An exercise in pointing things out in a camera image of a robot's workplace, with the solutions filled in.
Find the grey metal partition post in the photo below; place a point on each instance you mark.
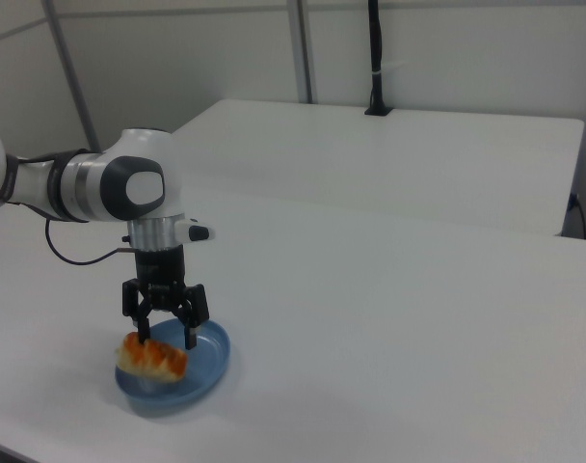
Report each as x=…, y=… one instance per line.
x=302, y=48

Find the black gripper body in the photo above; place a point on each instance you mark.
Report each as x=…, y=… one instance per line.
x=160, y=280

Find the slanted grey partition post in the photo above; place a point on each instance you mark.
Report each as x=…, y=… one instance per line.
x=73, y=77

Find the blue round plate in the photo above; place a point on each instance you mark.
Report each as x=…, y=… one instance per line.
x=204, y=357

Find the black camera stand pole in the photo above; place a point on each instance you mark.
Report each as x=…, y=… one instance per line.
x=377, y=58

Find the orange glazed bread loaf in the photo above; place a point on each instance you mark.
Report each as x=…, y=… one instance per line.
x=153, y=359

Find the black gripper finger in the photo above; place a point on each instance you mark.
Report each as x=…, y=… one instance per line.
x=193, y=313
x=140, y=313

